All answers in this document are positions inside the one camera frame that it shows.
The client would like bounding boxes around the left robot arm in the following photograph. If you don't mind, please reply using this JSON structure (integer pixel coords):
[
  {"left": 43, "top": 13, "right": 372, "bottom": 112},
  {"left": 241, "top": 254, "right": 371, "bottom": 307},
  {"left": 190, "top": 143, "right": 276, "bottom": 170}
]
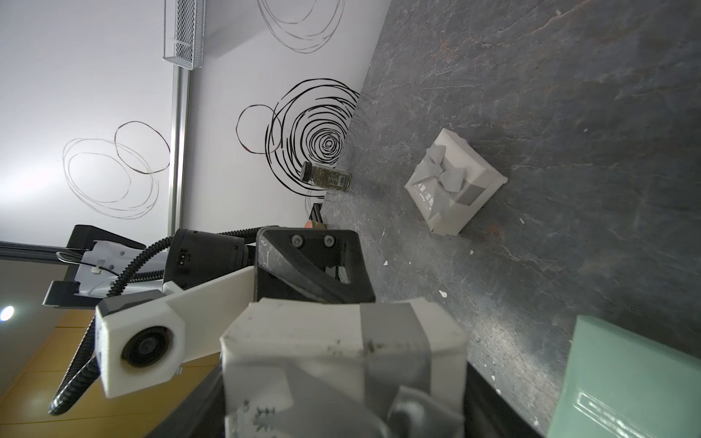
[{"left": 44, "top": 226, "right": 376, "bottom": 310}]

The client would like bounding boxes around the white wire shelf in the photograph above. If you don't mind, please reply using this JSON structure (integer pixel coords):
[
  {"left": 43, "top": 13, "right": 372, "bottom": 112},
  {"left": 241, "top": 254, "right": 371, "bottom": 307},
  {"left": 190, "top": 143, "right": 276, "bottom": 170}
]
[{"left": 162, "top": 0, "right": 206, "bottom": 70}]

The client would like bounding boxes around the mint green jewelry box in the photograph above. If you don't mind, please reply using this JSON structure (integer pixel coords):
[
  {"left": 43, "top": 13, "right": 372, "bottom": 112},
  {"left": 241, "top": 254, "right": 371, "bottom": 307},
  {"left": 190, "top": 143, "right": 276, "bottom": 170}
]
[{"left": 548, "top": 316, "right": 700, "bottom": 437}]

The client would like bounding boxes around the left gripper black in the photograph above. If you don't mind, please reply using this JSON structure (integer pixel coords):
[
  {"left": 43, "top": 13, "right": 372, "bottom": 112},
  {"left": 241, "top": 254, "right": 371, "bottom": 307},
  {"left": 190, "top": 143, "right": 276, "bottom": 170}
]
[{"left": 164, "top": 226, "right": 376, "bottom": 304}]

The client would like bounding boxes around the white gift box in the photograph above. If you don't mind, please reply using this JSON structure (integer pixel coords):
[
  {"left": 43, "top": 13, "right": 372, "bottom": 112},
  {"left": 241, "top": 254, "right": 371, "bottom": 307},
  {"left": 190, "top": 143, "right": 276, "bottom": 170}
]
[{"left": 405, "top": 129, "right": 509, "bottom": 235}]

